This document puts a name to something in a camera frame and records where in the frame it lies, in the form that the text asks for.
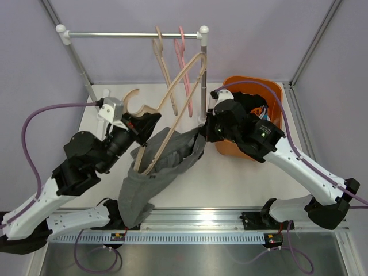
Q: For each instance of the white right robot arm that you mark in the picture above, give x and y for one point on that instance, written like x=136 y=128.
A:
x=329 y=196

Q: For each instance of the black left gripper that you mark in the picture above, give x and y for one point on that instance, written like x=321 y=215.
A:
x=141 y=127

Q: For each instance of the metal clothes rack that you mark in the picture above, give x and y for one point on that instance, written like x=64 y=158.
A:
x=202 y=35

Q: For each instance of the blue orange patterned shorts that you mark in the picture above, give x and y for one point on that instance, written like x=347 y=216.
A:
x=261 y=112

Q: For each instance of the grey shorts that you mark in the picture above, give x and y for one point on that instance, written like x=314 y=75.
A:
x=180 y=154

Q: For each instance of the aluminium mounting rail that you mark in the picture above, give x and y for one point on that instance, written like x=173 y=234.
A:
x=161 y=220

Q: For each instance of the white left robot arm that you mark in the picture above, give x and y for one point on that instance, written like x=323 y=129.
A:
x=86 y=158

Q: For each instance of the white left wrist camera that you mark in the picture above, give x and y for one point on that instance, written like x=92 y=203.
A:
x=111 y=110

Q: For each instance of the black shorts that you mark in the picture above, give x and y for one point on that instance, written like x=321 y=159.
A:
x=249 y=102

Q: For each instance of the white slotted cable duct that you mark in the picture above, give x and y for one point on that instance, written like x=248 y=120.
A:
x=161 y=238

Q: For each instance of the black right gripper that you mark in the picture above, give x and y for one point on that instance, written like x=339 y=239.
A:
x=207 y=130

